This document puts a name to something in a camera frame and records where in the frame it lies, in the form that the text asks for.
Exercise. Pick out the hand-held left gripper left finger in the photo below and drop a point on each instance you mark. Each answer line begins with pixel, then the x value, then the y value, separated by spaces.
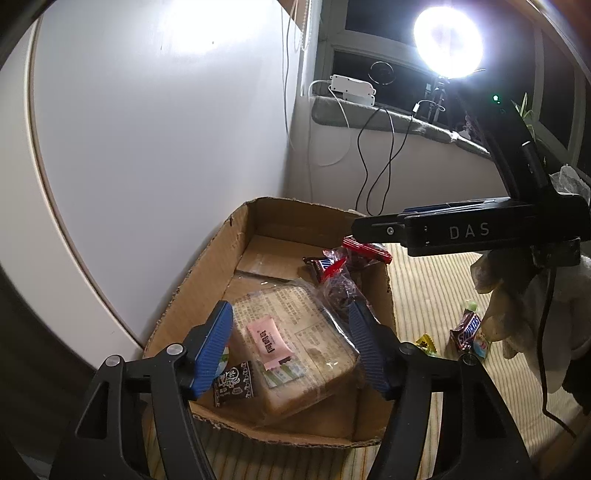
pixel 214 341

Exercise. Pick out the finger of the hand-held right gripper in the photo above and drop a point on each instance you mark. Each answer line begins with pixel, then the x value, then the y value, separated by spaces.
pixel 378 229

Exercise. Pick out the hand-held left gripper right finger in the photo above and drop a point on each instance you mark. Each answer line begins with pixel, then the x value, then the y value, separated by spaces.
pixel 369 350

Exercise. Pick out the red dried date packet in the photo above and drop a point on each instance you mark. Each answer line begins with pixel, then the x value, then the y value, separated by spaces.
pixel 367 249
pixel 339 290

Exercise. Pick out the green white snack cup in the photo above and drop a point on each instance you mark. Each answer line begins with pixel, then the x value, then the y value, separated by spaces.
pixel 225 362

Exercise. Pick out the small black snack packet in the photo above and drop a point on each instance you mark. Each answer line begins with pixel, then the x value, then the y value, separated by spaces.
pixel 233 383

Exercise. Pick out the pink snack packet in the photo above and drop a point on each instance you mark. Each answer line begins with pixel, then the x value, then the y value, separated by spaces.
pixel 270 344

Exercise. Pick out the bagged sliced bread loaf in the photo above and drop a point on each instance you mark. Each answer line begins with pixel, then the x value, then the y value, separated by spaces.
pixel 314 341

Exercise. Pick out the brown chocolate bar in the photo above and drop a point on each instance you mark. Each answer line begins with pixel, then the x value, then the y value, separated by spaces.
pixel 465 330
pixel 323 266

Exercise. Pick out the cardboard box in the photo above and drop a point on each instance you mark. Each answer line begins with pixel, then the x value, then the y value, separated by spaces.
pixel 286 217

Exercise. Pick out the person's right hand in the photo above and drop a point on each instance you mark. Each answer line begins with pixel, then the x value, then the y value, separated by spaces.
pixel 517 300

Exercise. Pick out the yellow green candy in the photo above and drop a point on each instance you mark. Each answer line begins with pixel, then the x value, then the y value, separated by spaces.
pixel 425 345

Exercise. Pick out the striped blanket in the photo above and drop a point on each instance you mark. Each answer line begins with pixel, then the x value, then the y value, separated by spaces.
pixel 438 286

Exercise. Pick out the pale green candy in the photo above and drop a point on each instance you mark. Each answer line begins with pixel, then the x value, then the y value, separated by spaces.
pixel 471 305

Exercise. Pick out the crumpled clear plastic bag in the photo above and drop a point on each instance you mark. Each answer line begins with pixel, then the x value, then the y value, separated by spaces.
pixel 570 182

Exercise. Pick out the blue white candy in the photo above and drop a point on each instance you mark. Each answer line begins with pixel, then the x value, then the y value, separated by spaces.
pixel 483 346

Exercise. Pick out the potted spider plant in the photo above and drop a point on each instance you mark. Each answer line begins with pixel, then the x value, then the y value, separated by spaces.
pixel 527 115

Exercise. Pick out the black tripod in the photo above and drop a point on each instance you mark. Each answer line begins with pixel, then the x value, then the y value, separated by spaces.
pixel 438 99

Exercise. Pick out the white power strip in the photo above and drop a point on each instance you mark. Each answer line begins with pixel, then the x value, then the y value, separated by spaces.
pixel 353 89

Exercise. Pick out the white cabinet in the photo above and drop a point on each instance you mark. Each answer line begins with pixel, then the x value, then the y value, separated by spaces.
pixel 161 138

